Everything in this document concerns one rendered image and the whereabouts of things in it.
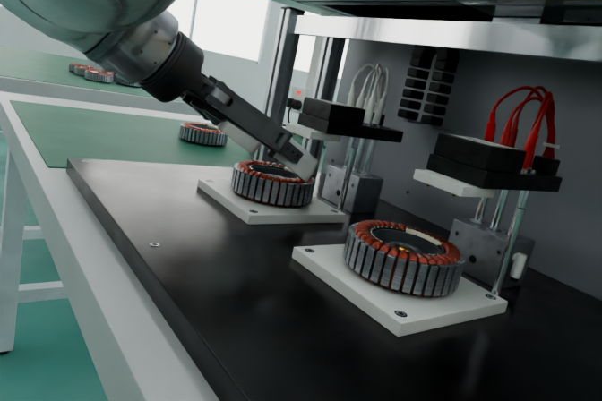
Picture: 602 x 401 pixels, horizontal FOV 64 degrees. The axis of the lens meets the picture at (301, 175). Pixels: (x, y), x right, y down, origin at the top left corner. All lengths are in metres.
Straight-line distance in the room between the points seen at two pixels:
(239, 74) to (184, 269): 5.28
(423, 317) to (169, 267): 0.21
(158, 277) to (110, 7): 0.21
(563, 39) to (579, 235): 0.25
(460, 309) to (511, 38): 0.27
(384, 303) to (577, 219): 0.32
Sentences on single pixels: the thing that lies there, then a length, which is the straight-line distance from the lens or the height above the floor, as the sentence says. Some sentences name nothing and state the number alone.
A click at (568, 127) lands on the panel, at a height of 0.95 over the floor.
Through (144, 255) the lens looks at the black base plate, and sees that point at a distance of 0.45.
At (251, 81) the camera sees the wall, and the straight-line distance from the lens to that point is 5.76.
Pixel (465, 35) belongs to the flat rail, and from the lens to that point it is 0.58.
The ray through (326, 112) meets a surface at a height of 0.91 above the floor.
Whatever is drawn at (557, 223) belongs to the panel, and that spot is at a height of 0.84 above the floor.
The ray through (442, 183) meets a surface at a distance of 0.48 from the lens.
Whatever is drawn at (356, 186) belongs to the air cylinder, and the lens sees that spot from 0.70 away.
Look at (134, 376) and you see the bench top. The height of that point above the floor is 0.75.
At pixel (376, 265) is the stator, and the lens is 0.43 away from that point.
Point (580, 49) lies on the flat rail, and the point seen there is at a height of 1.02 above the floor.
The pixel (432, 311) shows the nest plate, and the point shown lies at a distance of 0.43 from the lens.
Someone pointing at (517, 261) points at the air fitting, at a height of 0.81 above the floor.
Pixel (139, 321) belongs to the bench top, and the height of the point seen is 0.75.
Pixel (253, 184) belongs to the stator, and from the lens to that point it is 0.61.
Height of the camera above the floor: 0.95
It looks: 12 degrees down
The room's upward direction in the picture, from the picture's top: 12 degrees clockwise
